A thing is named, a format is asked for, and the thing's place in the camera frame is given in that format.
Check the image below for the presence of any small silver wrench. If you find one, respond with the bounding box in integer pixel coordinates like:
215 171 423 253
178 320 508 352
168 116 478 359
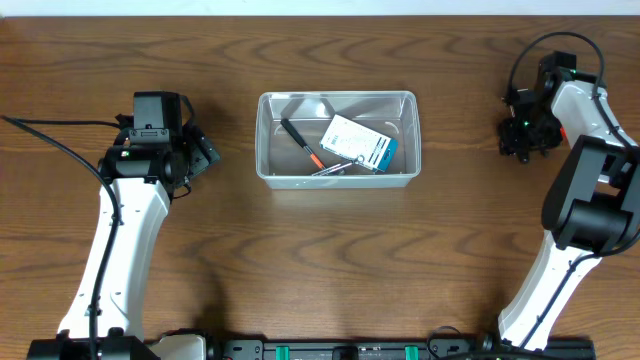
313 156 364 176

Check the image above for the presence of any white and blue box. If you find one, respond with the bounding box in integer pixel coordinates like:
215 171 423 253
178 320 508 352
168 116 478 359
320 115 399 172

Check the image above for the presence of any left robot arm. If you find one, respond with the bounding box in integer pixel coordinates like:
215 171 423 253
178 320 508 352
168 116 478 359
27 126 220 359

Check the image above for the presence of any clear plastic container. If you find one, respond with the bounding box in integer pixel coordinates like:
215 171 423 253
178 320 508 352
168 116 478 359
255 91 421 189

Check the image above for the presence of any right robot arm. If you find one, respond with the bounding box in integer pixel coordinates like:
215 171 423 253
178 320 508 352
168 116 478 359
498 67 639 351

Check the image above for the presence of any small hammer black handle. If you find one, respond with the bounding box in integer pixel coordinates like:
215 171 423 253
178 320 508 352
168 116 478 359
281 118 325 170

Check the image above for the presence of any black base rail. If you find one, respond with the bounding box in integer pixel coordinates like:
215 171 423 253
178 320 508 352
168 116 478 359
205 335 597 360

